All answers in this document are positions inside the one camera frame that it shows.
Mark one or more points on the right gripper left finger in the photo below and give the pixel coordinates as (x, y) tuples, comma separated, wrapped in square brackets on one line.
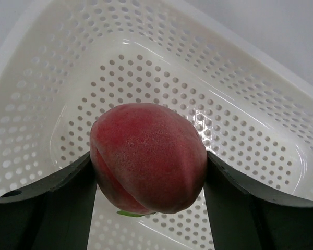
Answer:
[(54, 212)]

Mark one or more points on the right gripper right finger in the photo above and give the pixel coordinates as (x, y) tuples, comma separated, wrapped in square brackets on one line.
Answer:
[(247, 214)]

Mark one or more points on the red fake peach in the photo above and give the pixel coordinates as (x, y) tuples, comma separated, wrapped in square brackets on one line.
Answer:
[(148, 159)]

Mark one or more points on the white perforated plastic basket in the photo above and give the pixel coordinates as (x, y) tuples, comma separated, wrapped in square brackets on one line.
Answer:
[(65, 63)]

